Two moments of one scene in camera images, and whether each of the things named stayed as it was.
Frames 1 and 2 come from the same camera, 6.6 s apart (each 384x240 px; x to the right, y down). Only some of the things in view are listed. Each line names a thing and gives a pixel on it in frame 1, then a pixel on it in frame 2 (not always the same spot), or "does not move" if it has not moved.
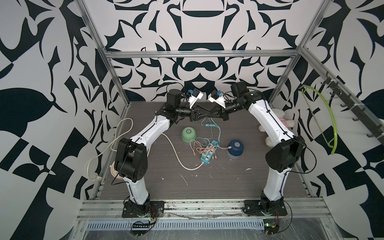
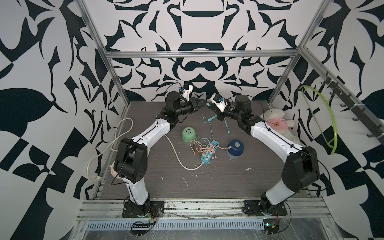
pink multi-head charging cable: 195,145 does not move
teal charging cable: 211,125 -> 228,130
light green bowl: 188,134 does not move
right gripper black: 221,111 -> 220,115
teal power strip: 208,153 does not move
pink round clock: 114,172 does not move
